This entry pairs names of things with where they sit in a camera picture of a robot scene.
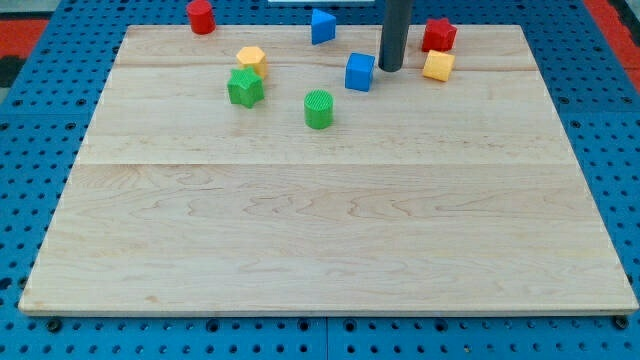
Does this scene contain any blue cube block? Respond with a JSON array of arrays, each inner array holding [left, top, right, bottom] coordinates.
[[344, 52, 375, 92]]

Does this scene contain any green star block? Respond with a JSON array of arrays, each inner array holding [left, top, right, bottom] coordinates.
[[227, 67, 264, 108]]

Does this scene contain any yellow cube block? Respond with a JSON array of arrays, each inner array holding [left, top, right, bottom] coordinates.
[[422, 50, 455, 82]]

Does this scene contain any red star block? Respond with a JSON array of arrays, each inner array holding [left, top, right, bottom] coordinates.
[[421, 18, 458, 52]]

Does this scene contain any green cylinder block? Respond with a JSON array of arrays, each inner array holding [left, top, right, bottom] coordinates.
[[304, 89, 334, 130]]

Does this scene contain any light wooden board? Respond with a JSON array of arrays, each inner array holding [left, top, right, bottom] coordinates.
[[19, 25, 638, 317]]

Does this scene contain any yellow hexagon block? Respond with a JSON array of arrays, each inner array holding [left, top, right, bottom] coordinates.
[[236, 46, 268, 79]]

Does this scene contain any blue triangle block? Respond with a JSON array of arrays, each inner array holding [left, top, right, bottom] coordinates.
[[310, 9, 337, 45]]

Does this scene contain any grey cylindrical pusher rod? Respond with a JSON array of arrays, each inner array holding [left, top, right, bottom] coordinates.
[[378, 0, 414, 72]]

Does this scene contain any red cylinder block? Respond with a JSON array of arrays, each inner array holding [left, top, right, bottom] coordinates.
[[186, 0, 216, 35]]

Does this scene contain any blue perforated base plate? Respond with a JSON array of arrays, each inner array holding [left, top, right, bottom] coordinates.
[[1, 1, 639, 359]]

